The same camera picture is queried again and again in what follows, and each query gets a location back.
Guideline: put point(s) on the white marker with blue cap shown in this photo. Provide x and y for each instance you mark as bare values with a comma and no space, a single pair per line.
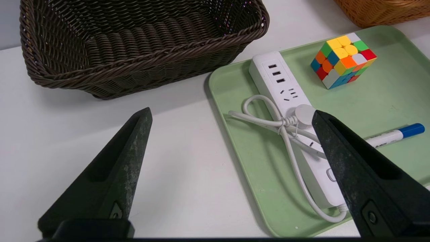
410,130

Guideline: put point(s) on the colourful puzzle cube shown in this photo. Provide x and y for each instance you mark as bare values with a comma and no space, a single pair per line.
342,60

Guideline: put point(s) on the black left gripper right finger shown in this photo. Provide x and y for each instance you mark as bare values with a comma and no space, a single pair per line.
369,195

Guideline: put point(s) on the orange wicker basket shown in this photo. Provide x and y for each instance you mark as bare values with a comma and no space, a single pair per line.
379,11

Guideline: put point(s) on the dark brown wicker basket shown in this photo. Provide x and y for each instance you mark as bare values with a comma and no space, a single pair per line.
134,40

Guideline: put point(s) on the light green plastic tray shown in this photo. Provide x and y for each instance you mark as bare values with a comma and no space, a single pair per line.
386,94

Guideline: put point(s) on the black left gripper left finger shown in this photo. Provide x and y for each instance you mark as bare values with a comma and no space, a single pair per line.
100,188

